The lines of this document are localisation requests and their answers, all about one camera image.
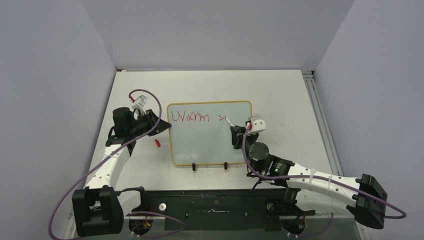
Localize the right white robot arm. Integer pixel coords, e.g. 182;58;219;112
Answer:
229;122;388;230

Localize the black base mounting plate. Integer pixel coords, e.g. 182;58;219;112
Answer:
134;188;316;231

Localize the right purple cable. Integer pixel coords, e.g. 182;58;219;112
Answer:
241;125;408;220

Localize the yellow-framed whiteboard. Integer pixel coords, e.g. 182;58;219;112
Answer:
166;100;253;166

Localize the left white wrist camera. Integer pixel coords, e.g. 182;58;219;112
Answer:
131;95;148;112

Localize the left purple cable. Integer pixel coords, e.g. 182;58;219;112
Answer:
48;88;163;240

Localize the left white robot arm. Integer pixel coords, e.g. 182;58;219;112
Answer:
72;107;172;237

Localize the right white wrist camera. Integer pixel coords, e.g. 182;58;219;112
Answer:
246;116;266;135

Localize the white red marker pen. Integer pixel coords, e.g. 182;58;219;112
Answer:
225;117;235;127

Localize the aluminium rail frame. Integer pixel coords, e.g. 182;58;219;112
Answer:
301;70;344;176

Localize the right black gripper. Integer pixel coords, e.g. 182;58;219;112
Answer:
232;125;259;173

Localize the purple cable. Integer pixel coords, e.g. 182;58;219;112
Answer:
48;88;163;240
241;125;408;220

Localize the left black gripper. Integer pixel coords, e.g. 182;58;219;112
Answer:
129;109;171;138

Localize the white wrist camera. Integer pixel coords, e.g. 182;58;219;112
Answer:
246;116;266;135
131;95;148;112

